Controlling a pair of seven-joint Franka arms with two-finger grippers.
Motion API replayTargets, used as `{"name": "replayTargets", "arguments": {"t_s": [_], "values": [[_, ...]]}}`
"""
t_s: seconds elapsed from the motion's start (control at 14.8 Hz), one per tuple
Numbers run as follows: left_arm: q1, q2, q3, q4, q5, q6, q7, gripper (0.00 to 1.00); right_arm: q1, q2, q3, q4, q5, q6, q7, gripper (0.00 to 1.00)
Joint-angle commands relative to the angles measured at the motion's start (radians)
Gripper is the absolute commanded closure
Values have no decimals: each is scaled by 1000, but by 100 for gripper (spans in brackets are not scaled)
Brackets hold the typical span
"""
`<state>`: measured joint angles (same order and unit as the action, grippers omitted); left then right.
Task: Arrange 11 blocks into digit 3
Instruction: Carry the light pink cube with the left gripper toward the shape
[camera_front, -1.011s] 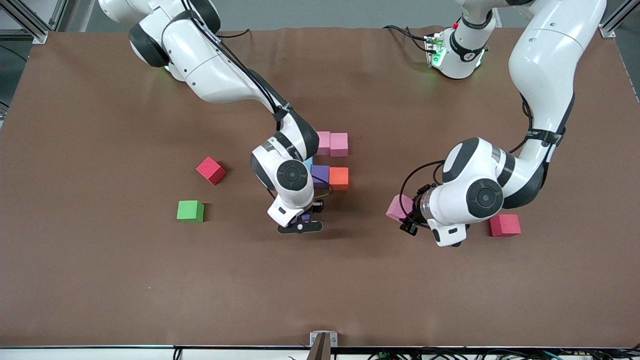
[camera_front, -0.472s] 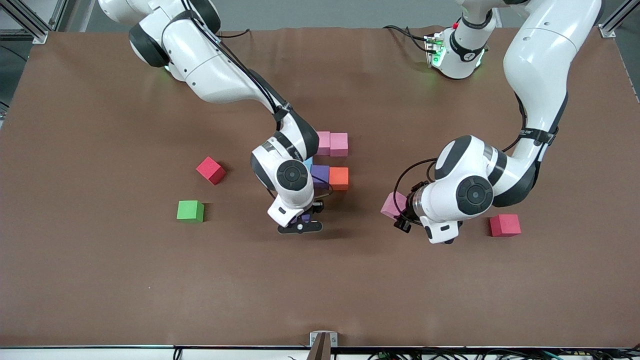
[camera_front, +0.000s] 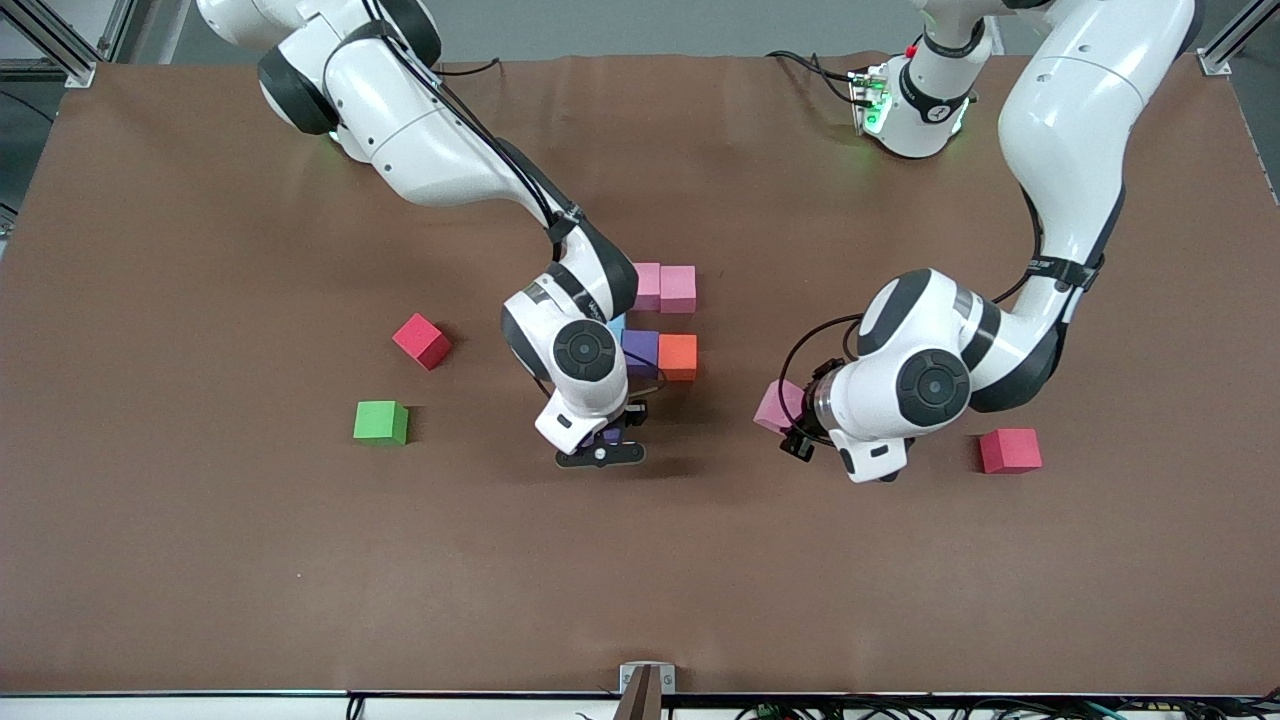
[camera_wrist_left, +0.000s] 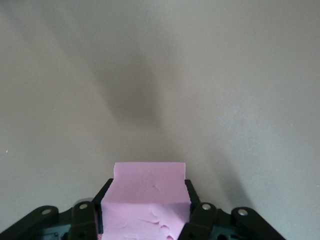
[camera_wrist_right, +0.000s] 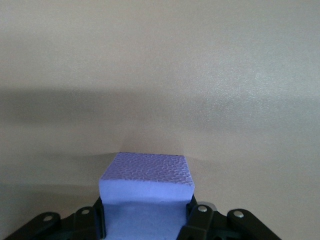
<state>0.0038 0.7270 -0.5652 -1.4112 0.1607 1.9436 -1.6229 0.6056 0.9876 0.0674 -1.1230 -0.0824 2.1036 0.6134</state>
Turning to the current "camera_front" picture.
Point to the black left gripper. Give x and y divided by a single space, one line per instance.
798 441

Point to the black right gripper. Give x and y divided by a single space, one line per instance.
633 413

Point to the purple foam cube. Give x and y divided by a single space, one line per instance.
641 352
612 436

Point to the pink foam cube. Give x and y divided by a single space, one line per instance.
678 290
780 405
650 286

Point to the orange foam cube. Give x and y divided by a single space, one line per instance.
678 357

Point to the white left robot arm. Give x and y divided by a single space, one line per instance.
935 388

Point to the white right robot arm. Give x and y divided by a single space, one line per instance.
585 352

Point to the brown table cover sheet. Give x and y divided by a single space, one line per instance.
640 580

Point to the red foam cube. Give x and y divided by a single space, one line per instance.
420 342
1010 450

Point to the green foam cube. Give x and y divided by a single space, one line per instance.
380 422

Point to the grey connector plate green light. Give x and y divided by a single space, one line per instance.
868 100

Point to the small grey metal bracket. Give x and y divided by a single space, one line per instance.
628 680

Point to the brown camera mount strip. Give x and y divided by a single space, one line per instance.
640 700

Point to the white table edge rail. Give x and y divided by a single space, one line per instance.
200 708

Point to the aluminium frame profile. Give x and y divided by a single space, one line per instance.
1215 62
78 68

